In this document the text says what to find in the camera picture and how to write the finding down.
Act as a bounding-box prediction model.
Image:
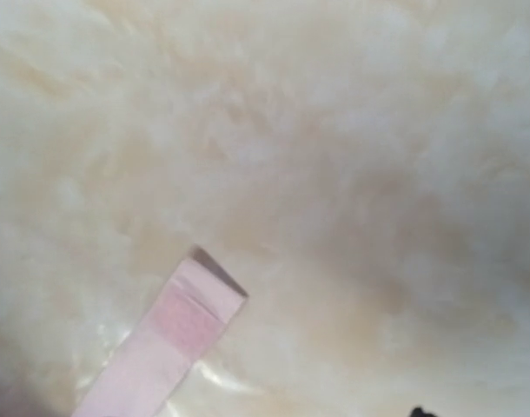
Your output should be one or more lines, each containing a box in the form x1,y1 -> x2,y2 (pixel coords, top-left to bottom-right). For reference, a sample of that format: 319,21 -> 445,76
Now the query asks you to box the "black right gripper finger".
410,407 -> 434,417

